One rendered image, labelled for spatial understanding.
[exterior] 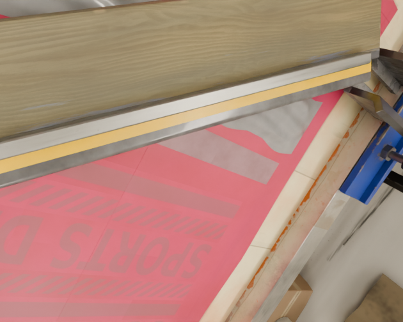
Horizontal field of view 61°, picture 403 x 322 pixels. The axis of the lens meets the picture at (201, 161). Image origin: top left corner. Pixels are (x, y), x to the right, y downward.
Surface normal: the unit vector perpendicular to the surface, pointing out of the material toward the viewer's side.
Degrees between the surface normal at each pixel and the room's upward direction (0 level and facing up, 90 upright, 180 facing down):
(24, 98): 12
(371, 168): 0
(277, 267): 90
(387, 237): 90
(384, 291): 92
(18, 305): 0
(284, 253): 90
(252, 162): 0
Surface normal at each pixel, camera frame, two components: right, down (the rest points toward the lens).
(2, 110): 0.47, 0.26
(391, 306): -0.68, -0.35
